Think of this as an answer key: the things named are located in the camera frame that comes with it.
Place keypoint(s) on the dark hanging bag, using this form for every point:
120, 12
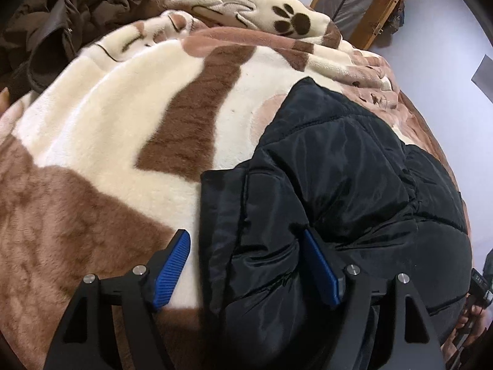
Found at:
396, 17

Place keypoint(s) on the grey wall panel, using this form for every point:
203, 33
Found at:
484, 79

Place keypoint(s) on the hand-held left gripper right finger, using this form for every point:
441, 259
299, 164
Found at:
321, 269

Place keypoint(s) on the brown cream paw-print blanket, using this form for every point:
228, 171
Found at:
115, 154

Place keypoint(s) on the brown puffer jacket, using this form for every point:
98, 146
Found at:
57, 19

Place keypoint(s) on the black puffer jacket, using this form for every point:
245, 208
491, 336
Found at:
346, 185

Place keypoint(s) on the wooden framed cabinet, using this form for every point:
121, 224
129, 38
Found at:
358, 4

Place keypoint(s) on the person's right hand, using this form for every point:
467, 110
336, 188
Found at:
477, 322

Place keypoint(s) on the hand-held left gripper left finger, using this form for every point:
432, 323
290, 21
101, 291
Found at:
173, 269

